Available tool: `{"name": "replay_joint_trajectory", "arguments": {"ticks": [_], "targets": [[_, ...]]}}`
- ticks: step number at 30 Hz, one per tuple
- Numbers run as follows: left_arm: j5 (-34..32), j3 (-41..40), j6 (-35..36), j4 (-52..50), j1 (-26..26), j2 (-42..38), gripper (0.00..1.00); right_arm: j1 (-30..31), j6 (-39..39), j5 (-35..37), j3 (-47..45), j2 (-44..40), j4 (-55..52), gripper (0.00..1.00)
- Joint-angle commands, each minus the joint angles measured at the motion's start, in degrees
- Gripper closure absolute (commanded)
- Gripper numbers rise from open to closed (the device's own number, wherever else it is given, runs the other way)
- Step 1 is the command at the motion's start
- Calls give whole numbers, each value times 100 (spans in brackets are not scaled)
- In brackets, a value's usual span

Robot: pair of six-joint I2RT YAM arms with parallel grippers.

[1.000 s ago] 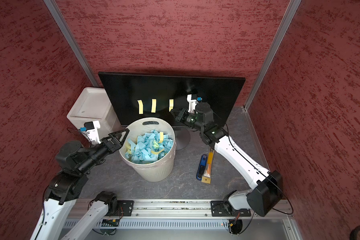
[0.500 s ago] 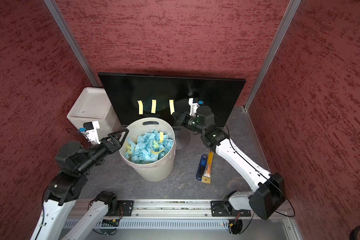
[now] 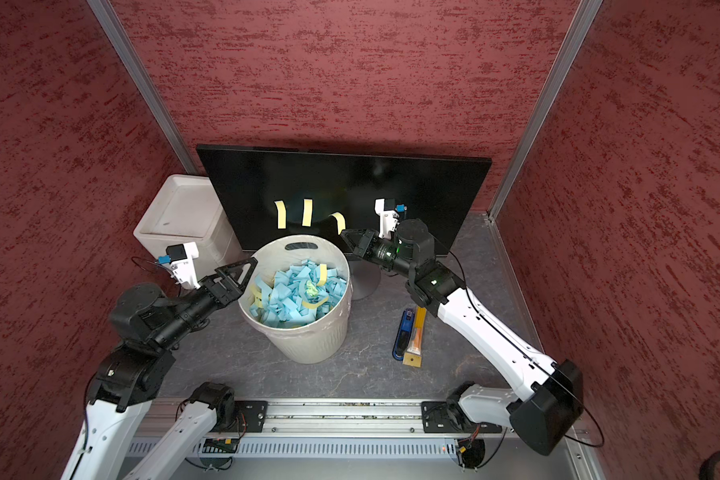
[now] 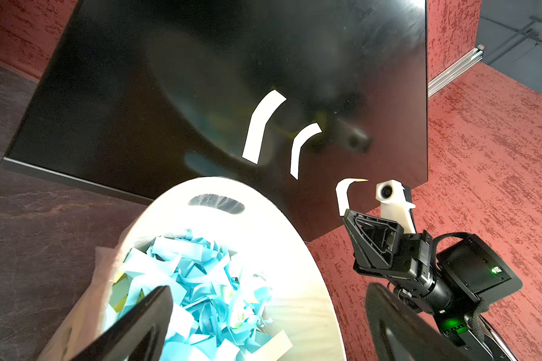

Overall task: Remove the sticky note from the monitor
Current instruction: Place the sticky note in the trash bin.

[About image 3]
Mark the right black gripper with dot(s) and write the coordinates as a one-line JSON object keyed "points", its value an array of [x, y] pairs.
{"points": [[366, 242]]}

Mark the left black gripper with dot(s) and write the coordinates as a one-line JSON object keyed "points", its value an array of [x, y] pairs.
{"points": [[231, 289]]}

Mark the yellow sticky note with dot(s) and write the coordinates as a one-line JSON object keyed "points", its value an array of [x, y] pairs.
{"points": [[323, 274], [340, 221], [281, 214], [307, 212], [315, 305], [257, 296]]}

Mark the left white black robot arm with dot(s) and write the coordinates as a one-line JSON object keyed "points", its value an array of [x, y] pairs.
{"points": [[119, 395]]}

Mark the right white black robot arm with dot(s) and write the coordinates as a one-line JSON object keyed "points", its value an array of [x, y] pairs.
{"points": [[545, 398]]}

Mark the black flat monitor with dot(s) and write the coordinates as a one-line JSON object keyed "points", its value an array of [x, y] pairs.
{"points": [[248, 180]]}

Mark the blue paper scraps pile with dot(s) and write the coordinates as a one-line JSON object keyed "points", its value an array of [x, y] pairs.
{"points": [[282, 296]]}

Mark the white plastic waste basket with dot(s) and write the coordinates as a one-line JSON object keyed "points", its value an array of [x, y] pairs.
{"points": [[318, 341]]}

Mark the white styrofoam box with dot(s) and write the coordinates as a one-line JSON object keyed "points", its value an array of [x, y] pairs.
{"points": [[187, 209]]}

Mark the blue utility knife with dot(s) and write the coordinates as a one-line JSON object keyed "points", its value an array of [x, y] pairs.
{"points": [[403, 334]]}

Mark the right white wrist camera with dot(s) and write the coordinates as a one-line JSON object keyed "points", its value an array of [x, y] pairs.
{"points": [[390, 213]]}

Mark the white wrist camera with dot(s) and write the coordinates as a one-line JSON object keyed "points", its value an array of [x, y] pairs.
{"points": [[390, 213], [179, 260]]}

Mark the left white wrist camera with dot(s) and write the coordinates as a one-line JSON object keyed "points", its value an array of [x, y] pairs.
{"points": [[179, 260]]}

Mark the orange handled scraper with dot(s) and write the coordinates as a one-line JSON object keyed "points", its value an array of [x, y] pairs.
{"points": [[413, 353]]}

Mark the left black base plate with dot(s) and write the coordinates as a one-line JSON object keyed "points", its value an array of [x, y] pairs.
{"points": [[244, 416]]}

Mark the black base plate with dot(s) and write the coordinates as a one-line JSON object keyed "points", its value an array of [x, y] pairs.
{"points": [[441, 417], [244, 416]]}

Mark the aluminium mounting rail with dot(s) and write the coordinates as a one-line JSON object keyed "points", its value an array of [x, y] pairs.
{"points": [[342, 418]]}

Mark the white perforated cable duct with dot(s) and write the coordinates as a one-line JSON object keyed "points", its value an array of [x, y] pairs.
{"points": [[330, 448]]}

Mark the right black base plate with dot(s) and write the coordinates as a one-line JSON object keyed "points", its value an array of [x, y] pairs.
{"points": [[441, 417]]}

